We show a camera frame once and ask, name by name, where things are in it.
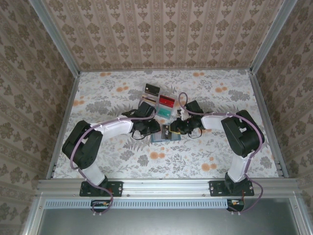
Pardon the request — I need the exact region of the teal credit card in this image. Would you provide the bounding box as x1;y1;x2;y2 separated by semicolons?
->
156;109;172;119

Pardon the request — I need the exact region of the aluminium back rail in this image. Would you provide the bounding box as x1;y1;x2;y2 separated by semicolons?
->
79;69;251;73

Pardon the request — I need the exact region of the red credit card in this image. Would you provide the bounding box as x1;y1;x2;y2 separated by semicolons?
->
158;94;176;108

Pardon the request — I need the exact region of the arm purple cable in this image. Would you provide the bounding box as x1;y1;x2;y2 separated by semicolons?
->
69;107;157;216
178;92;266;216

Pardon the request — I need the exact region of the grey slotted cable duct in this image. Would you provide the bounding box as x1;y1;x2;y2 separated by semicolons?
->
45;198;232;210

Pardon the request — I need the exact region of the black cable connector box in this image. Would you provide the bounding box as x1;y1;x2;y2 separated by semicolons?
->
226;198;246;212
90;199;111;213

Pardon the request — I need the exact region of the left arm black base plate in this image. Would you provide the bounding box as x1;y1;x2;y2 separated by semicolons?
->
79;180;123;197

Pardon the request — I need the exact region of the aluminium side rail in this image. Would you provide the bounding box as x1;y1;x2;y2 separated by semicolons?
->
248;70;290;179
45;72;81;179

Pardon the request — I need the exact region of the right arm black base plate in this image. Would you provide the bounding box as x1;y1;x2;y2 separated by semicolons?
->
209;180;255;197

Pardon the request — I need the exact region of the black card with white logo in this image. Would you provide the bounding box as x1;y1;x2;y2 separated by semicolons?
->
161;124;172;140

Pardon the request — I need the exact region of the aluminium front rail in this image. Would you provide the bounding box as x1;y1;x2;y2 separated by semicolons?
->
36;178;303;198

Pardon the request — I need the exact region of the grey metal panel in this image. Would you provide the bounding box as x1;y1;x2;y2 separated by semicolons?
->
36;199;303;235

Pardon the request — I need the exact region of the black credit card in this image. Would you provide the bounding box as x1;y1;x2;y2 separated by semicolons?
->
144;83;161;95

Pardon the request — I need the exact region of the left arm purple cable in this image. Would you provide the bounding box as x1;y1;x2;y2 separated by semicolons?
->
69;107;157;216

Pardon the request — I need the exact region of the clear acrylic card organizer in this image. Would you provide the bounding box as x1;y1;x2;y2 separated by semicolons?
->
141;83;178;120

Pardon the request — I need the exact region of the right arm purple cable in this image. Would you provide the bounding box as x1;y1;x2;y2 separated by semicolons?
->
178;92;266;216

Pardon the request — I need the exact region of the aluminium corner post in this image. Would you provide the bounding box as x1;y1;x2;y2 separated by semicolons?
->
249;0;300;74
27;0;81;75

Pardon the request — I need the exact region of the blue card holder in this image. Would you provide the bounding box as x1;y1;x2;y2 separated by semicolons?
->
150;131;182;143

